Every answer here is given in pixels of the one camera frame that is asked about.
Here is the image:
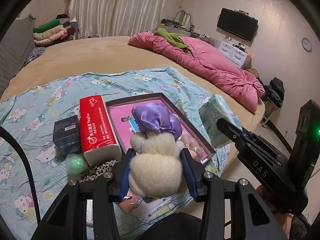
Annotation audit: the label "leopard print scrunchie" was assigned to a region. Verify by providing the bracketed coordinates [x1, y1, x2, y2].
[80, 160, 118, 183]

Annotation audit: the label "cream plush purple dress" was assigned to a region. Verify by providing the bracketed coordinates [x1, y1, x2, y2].
[129, 102, 184, 198]

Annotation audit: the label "green sponge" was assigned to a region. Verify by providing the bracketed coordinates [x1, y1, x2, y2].
[66, 154, 88, 175]

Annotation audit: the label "light blue tissue pack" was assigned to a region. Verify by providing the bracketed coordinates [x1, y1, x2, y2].
[199, 94, 242, 148]

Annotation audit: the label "pink puff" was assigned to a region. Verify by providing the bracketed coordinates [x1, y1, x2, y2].
[180, 131, 208, 162]

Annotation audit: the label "person's right hand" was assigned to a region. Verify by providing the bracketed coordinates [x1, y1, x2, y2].
[256, 185, 307, 239]

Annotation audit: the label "pink cloth pack in plastic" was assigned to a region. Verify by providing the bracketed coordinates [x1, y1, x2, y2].
[117, 190, 143, 213]

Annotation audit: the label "red tissue box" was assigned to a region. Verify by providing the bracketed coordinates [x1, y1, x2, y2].
[79, 95, 122, 166]

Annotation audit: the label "purple tray box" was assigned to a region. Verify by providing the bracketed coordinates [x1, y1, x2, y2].
[105, 92, 217, 165]

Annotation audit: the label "dark blue cosmetic box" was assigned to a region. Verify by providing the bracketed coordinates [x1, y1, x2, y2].
[53, 115, 82, 157]

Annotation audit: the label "dark clothes on chair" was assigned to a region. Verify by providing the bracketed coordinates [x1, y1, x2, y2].
[264, 77, 285, 108]

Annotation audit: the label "pink quilt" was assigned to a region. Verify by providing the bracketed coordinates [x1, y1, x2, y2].
[129, 31, 265, 113]

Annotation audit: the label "Hello Kitty blue bedsheet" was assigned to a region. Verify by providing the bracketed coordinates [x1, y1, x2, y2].
[0, 67, 242, 240]

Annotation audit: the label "white drawer cabinet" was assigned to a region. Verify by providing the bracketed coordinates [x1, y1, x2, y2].
[218, 41, 251, 69]

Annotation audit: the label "green garment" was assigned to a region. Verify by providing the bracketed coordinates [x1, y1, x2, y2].
[153, 28, 192, 55]

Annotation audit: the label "stack of folded clothes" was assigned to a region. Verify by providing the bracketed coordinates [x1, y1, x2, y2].
[33, 14, 79, 47]

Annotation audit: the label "white curtains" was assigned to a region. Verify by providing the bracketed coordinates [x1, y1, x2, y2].
[69, 0, 165, 37]

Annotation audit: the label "grey quilted sofa cover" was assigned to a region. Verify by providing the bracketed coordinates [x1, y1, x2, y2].
[0, 15, 35, 94]

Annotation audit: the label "black cable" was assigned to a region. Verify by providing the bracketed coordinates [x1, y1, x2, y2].
[0, 126, 42, 224]

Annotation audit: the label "wall clock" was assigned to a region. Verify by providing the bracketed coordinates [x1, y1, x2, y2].
[302, 37, 312, 53]

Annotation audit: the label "black wall television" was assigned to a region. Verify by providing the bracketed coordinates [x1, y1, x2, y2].
[217, 8, 258, 42]

